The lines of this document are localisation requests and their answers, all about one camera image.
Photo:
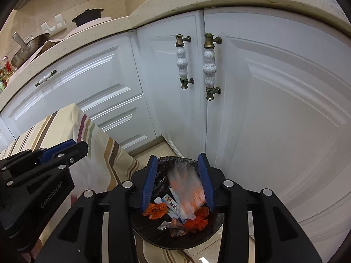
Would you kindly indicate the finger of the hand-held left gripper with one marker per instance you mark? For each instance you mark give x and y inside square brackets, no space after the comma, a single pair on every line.
[59,146]
[76,150]

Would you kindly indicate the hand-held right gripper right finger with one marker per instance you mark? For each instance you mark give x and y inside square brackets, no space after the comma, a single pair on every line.
[206,180]

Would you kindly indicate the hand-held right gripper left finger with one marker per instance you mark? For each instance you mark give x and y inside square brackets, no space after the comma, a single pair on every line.
[149,180]

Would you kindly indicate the clear orange-printed wrapper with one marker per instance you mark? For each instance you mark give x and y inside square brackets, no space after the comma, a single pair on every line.
[186,183]

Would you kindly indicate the blue and white wrapper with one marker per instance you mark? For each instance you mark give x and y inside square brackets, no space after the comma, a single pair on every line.
[171,204]

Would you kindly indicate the long white sachet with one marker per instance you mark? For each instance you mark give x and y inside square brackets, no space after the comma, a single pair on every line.
[183,214]

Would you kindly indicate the round black trash bin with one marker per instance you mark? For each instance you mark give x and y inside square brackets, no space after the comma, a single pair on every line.
[153,235]

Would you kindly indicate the small white paper scrap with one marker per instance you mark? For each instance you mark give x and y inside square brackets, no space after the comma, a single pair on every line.
[158,200]

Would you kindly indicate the orange patterned wrapper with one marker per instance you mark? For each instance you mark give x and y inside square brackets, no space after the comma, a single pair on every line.
[155,211]

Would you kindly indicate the striped beige tablecloth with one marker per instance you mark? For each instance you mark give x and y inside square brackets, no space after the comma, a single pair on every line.
[109,153]

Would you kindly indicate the small silver foil piece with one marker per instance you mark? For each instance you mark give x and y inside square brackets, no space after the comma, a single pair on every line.
[164,225]

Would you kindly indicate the clear brownish wrapper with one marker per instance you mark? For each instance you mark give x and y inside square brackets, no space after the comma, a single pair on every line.
[178,228]

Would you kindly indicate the narrow white cabinet door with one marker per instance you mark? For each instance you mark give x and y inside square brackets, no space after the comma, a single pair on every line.
[164,101]

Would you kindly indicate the row of seasoning bottles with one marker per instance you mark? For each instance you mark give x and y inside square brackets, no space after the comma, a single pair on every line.
[5,74]

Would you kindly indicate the wide white cabinet door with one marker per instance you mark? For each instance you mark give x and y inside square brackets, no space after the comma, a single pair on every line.
[274,115]

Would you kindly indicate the dark metal wok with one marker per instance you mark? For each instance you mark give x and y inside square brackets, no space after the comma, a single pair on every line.
[30,50]

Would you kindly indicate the black cooking pot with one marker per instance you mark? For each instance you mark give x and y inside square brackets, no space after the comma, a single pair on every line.
[87,17]

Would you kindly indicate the white wall socket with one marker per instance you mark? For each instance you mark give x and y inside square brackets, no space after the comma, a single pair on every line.
[54,26]

